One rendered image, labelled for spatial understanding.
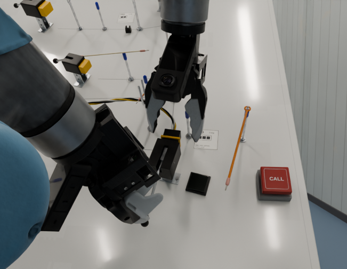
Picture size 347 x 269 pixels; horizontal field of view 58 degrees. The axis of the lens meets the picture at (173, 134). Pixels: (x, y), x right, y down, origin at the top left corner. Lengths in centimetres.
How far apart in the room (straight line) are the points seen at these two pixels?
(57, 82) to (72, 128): 5
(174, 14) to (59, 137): 26
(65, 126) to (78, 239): 32
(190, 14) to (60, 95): 25
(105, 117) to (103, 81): 44
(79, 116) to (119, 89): 45
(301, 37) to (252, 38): 376
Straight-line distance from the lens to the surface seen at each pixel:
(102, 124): 36
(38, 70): 31
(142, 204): 46
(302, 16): 470
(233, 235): 58
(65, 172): 39
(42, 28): 105
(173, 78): 46
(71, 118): 33
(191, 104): 54
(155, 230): 58
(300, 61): 459
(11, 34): 31
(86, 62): 78
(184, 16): 49
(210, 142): 66
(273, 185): 58
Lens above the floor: 124
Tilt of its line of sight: 5 degrees down
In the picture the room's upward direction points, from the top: straight up
